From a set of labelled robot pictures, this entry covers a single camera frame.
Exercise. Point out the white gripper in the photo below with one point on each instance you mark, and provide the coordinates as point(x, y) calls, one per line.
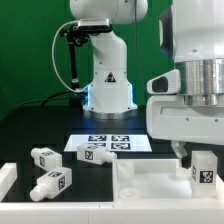
point(168, 118)

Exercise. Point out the white square table top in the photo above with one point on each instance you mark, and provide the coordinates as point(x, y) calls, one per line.
point(162, 179)

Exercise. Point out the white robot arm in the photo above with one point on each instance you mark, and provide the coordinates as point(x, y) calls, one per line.
point(186, 103)

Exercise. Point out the white AprilTag base sheet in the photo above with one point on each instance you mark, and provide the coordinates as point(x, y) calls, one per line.
point(114, 142)

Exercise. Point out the white U-shaped obstacle fence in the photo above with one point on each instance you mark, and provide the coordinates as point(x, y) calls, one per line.
point(189, 211)

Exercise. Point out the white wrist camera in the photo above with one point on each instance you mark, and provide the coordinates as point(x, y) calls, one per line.
point(166, 84)

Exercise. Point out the black camera on stand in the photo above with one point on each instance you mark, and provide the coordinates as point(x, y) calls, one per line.
point(77, 35)

